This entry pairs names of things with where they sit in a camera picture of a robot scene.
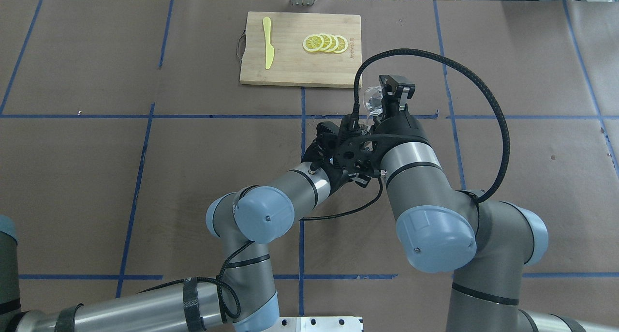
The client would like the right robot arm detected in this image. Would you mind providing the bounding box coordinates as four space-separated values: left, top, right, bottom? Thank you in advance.
377 75 618 332

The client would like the lemon slice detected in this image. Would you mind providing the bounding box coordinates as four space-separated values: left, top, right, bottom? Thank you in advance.
334 36 349 54
319 33 334 52
325 35 339 53
302 34 324 53

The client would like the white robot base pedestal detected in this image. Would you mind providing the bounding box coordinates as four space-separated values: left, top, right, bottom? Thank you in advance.
266 316 364 332

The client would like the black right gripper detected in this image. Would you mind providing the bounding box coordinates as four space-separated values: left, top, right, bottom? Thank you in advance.
373 75 430 145

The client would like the yellow plastic knife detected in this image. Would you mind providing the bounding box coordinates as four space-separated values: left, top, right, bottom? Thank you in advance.
262 16 275 70

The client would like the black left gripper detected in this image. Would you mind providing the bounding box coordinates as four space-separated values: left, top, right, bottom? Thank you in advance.
302 121 357 192

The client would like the clear glass beaker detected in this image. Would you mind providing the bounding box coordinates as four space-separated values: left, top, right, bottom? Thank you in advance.
363 86 383 120

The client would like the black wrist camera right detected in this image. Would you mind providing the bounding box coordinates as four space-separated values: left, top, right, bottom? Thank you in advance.
333 127 387 178

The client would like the wooden cutting board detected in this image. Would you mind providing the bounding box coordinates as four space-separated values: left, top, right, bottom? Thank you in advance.
239 12 362 89

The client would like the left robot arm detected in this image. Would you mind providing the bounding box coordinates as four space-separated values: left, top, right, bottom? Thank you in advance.
1 118 316 314

